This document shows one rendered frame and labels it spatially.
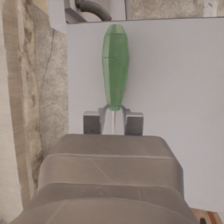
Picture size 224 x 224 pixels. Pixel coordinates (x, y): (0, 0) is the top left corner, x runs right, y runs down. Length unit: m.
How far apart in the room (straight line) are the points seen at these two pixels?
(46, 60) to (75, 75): 1.59
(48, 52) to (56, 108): 0.56
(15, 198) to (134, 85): 2.01
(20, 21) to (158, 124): 1.69
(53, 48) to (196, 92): 1.64
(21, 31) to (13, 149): 1.09
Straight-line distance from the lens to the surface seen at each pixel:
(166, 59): 0.17
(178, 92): 0.17
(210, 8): 1.30
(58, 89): 1.70
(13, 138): 1.72
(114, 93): 0.15
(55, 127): 1.82
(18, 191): 2.02
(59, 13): 0.21
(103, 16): 0.25
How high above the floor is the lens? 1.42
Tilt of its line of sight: 71 degrees down
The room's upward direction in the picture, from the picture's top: 128 degrees counter-clockwise
